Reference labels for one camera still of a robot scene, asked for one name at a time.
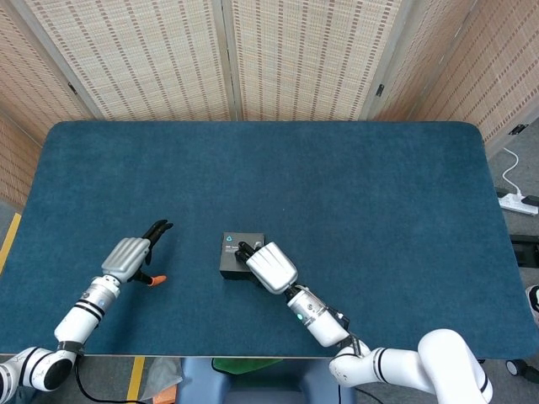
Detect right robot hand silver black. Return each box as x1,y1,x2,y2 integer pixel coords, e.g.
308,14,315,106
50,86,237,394
234,239,300,295

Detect left robot hand orange thumbtip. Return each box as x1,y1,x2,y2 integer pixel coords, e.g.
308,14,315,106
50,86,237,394
100,219,174,288

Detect black cardboard box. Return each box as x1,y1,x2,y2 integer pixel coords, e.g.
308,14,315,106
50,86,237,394
218,231,267,282

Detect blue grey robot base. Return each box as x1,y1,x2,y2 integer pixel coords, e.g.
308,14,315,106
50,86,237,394
175,357,340,404

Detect black floor box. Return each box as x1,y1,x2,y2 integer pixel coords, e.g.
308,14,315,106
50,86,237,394
509,234,539,267

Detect blue felt table cover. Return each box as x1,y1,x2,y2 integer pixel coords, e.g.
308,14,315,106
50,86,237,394
0,120,539,361

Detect green cloth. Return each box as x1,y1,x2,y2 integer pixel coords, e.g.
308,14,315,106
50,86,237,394
211,357,284,375

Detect yellow floor tape strip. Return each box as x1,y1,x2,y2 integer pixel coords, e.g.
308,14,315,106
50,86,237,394
125,356,147,404
0,212,23,274

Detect grey plastic bag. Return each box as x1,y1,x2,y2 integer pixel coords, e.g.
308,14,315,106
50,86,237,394
142,357,184,401

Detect woven bamboo screen panel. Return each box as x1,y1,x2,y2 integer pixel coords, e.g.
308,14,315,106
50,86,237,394
221,0,416,122
362,0,485,123
0,107,45,211
402,0,539,146
0,0,102,144
10,0,237,122

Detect orange floor object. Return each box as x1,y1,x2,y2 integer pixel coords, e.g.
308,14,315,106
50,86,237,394
153,385,178,404

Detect white power strip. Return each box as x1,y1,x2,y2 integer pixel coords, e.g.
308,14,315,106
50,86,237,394
498,191,539,215

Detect white sneaker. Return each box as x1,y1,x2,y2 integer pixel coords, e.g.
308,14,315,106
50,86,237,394
526,284,539,327

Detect black caster wheel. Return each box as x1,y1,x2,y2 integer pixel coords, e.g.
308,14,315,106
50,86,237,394
506,359,532,379

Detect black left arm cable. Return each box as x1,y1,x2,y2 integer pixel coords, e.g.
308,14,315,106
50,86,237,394
73,357,130,401

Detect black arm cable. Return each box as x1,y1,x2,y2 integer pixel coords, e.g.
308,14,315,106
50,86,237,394
335,382,382,404
73,357,130,401

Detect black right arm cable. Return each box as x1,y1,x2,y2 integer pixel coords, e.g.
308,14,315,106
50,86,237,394
335,382,382,404

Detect white power cable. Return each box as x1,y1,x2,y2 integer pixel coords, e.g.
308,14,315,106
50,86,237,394
500,146,526,199

